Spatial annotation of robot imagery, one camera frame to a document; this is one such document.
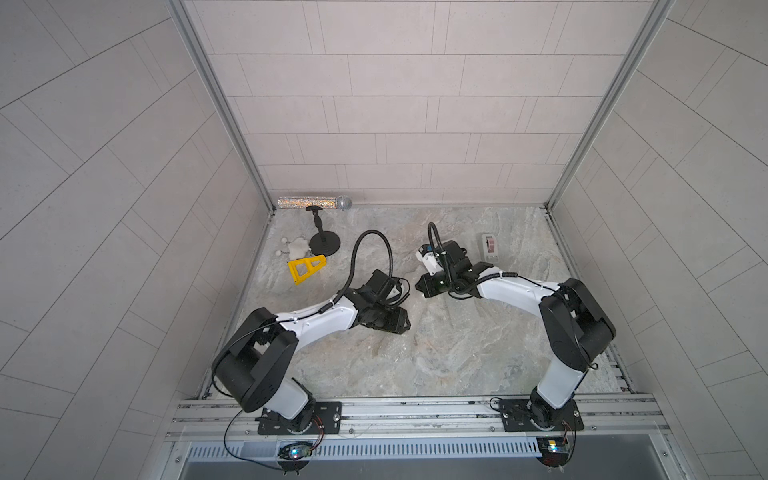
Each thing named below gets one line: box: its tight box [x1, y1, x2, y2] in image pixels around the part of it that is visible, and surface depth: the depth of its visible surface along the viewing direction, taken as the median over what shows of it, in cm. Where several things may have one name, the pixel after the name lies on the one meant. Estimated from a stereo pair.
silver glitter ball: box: [337, 195, 352, 211], surface depth 90 cm
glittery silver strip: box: [277, 196, 337, 209], surface depth 90 cm
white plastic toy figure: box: [275, 237, 311, 260], surface depth 103 cm
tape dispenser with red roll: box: [481, 233, 500, 263], surface depth 102 cm
